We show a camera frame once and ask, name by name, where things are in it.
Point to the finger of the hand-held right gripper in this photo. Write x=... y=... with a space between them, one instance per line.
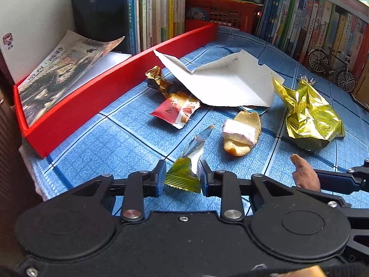
x=337 y=183
x=325 y=197

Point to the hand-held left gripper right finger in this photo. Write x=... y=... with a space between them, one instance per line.
x=204 y=179

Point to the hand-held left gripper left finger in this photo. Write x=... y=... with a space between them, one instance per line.
x=161 y=179

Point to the torn silver green wrapper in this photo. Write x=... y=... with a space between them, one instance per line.
x=184 y=176

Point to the blue white paper package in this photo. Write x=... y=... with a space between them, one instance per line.
x=253 y=110

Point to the gold candy wrapper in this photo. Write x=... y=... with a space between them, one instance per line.
x=157 y=78

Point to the long row of upright books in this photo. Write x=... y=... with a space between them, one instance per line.
x=311 y=20

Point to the short row of upright books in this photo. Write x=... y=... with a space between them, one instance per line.
x=150 y=11

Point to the pale peel piece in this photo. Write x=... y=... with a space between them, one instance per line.
x=239 y=150

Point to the white pink candy wrapper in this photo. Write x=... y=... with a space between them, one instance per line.
x=239 y=131

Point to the blue checkered tablecloth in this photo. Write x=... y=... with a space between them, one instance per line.
x=115 y=138

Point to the red snack wrapper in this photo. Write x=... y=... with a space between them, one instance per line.
x=173 y=111

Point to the green gold foil bag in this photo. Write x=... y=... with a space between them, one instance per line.
x=311 y=118

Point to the wooden drawer box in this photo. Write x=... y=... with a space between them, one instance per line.
x=361 y=92

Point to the white torn paper sheet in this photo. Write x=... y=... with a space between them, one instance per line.
x=230 y=80

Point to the miniature black bicycle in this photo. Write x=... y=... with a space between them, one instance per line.
x=346 y=80

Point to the red cardboard box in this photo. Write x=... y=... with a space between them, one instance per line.
x=86 y=106

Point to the illustrated paperback book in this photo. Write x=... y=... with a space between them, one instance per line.
x=57 y=72

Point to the brown ribbed suitcase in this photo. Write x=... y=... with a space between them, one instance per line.
x=11 y=150

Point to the red plastic crate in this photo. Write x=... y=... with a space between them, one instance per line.
x=230 y=14

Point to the cartoon sticker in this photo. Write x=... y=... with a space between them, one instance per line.
x=8 y=40

